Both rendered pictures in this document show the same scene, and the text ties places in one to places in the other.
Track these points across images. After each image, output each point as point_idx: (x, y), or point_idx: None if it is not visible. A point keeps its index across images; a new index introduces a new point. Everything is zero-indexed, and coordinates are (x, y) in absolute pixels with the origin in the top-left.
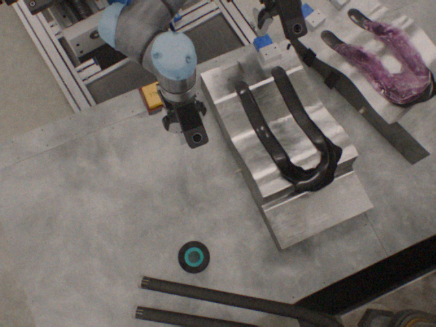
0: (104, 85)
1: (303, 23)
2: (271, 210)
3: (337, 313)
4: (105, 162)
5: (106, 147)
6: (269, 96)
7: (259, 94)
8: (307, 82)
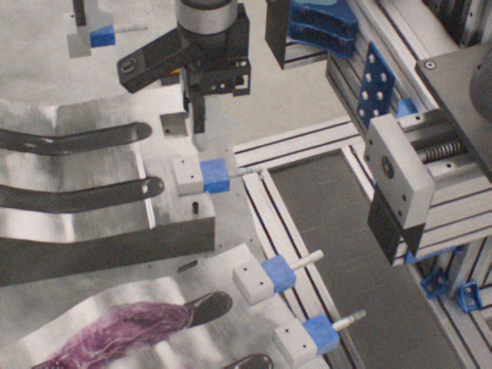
0: (338, 177)
1: (135, 73)
2: None
3: None
4: (98, 0)
5: (120, 3)
6: (111, 167)
7: (120, 153)
8: (120, 229)
